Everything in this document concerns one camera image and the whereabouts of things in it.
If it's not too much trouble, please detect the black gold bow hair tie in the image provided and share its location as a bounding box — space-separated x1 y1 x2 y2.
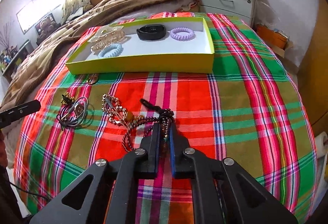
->
60 91 76 106

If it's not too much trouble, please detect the grey flower hair tie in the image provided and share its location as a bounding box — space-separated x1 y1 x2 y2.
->
56 96 89 130

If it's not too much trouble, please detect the gold chain hair clip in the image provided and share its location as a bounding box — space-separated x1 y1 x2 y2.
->
102 94 145 129

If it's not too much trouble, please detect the dark beaded bracelet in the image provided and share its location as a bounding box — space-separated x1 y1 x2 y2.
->
122 98 176 152

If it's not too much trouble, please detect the light blue spiral hair tie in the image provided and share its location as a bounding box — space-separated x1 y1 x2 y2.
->
98 43 124 58

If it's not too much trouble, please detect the pearl hair claw clip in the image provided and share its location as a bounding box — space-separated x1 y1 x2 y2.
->
88 25 126 53

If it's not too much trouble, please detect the purple spiral hair tie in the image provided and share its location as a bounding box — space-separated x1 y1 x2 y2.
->
169 27 196 41

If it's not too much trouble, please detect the black smart band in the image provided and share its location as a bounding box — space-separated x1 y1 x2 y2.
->
136 24 167 41

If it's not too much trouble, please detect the low side shelf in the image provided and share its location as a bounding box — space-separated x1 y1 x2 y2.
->
1 40 34 83

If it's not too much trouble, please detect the plaid bed cloth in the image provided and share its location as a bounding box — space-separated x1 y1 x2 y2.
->
13 14 317 223

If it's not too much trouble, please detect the paper towel roll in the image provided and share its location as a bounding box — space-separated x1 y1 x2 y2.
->
315 132 328 158

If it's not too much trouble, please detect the wooden door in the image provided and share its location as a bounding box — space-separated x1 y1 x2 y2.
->
297 0 328 136

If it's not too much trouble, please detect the yellow-green shallow box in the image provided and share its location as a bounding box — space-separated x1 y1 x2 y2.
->
66 17 214 74

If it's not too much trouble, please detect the orange cardboard box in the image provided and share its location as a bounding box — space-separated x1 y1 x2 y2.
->
255 24 293 58

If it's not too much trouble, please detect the brown patterned blanket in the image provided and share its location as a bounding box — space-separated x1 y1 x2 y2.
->
0 0 199 112

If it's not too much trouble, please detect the grey bedside cabinet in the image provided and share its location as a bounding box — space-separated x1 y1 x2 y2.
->
200 0 257 27

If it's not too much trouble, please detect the small gold ring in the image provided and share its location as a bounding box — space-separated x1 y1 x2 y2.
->
86 73 100 85

